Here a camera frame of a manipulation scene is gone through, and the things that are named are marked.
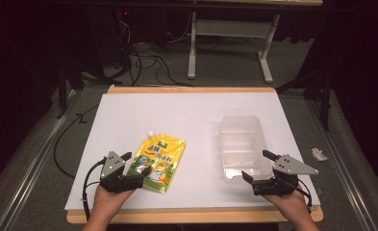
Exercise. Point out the white metal desk frame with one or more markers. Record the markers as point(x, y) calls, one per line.
point(231, 29)

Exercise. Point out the black stand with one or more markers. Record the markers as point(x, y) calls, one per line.
point(68, 83)
point(318, 89)

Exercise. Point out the yellow spouted pouch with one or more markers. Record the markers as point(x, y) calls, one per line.
point(159, 154)

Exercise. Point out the crumpled white paper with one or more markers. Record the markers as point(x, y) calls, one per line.
point(319, 154)

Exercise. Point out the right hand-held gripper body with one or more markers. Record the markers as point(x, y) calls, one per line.
point(289, 166)

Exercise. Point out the person's right hand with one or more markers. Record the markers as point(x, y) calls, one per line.
point(290, 205)

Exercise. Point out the person's left hand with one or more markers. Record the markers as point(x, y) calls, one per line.
point(108, 202)

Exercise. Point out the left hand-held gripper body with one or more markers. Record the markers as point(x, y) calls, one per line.
point(113, 165)

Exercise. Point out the clear plastic container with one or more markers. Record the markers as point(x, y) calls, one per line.
point(241, 144)

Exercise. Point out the metal floor rail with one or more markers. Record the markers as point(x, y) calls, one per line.
point(343, 166)
point(32, 163)

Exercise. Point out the white table sheet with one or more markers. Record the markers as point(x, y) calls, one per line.
point(183, 118)

